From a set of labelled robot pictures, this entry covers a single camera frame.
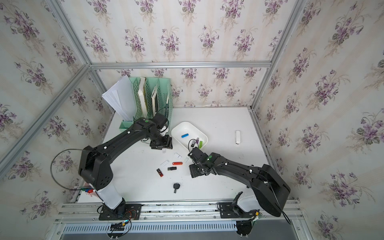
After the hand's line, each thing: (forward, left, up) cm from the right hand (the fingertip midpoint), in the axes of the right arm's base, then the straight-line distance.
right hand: (197, 171), depth 84 cm
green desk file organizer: (+55, +25, +6) cm, 61 cm away
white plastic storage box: (+26, +6, -3) cm, 27 cm away
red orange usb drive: (+6, +12, -4) cm, 14 cm away
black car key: (-8, +11, 0) cm, 14 cm away
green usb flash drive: (+19, -2, -3) cm, 19 cm away
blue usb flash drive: (+26, +9, -3) cm, 28 cm away
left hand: (+10, +15, +9) cm, 20 cm away
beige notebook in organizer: (+43, +29, +18) cm, 55 cm away
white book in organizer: (+40, +36, +20) cm, 57 cm away
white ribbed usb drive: (+11, +12, -3) cm, 17 cm away
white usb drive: (+6, +20, -3) cm, 21 cm away
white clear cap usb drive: (+11, +20, +3) cm, 23 cm away
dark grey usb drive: (+2, +15, -3) cm, 16 cm away
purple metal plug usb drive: (+23, 0, -3) cm, 23 cm away
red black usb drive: (-1, +22, -3) cm, 22 cm away
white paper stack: (+41, +50, +19) cm, 67 cm away
